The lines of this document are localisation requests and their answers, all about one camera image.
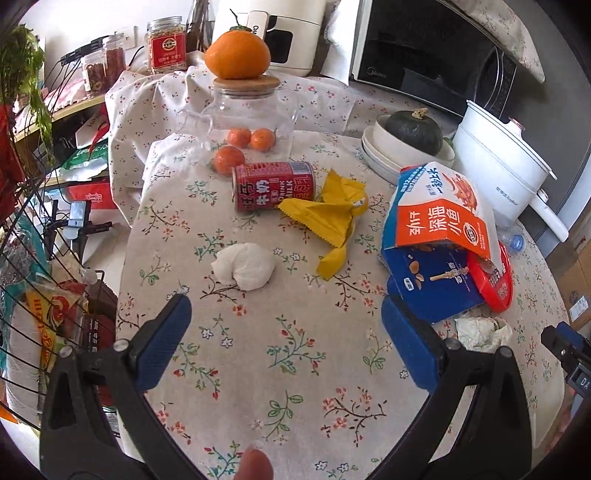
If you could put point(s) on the jar of red dried fruit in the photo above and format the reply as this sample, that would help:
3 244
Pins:
92 76
115 57

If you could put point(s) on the black microwave oven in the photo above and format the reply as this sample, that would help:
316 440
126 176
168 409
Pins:
415 50

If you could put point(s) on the dry twig bundle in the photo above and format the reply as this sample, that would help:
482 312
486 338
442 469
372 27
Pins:
201 23

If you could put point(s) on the white tissue ball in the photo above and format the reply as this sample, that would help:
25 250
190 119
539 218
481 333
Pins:
244 267

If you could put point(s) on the green plant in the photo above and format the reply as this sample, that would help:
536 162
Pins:
25 69

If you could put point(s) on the clear plastic bottle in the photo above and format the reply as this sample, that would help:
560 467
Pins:
515 241

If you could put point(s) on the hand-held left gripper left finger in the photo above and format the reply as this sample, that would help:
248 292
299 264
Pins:
164 341

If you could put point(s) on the white electric pot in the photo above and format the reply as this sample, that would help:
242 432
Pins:
498 157

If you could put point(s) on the white wall socket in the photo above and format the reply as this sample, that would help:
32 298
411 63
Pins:
127 39

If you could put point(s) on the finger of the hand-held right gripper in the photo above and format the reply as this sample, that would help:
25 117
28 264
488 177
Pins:
565 341

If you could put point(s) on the green packet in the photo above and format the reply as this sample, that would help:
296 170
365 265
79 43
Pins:
87 159

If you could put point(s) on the white plate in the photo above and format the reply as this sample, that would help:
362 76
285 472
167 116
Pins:
378 168

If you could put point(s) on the cork jar lid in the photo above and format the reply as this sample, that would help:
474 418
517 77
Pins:
247 84

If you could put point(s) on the red box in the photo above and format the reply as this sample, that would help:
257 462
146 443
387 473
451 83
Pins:
92 196

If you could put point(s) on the yellow wrapper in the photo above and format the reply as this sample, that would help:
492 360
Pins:
328 217

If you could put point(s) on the red drink can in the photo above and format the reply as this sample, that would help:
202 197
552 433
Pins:
272 187

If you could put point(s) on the cream air fryer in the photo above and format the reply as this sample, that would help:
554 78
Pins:
295 27

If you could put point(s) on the small tangerine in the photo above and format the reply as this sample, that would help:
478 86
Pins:
238 137
262 139
228 160

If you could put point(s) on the blue cardboard snack box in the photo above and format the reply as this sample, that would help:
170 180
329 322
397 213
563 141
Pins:
429 295

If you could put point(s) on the white floral cloth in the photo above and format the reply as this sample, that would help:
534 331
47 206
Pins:
138 106

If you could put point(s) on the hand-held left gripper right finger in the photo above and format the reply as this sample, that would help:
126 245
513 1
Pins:
411 341

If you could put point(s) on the grey refrigerator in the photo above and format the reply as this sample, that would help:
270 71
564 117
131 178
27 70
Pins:
568 115

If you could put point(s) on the stacked white bowls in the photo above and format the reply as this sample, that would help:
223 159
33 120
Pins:
374 150

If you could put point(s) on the yellow and orange bag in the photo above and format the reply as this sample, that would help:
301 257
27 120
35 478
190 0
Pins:
46 318

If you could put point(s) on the orange and white snack bag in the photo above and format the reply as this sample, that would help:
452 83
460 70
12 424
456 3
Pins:
438 230

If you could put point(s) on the red label jar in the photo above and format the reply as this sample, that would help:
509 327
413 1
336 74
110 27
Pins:
166 46

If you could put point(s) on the floral microwave cover cloth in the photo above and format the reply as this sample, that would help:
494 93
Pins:
508 32

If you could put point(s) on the brown cardboard box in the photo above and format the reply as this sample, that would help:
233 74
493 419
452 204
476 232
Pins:
575 240
579 300

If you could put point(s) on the large orange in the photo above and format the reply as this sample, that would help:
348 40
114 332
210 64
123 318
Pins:
238 53

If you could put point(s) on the grey paper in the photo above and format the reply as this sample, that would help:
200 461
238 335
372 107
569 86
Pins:
480 334

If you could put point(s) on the dark green squash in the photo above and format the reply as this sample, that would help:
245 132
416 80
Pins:
411 131

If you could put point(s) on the red round plastic lid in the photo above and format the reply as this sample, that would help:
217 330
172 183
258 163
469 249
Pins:
496 281

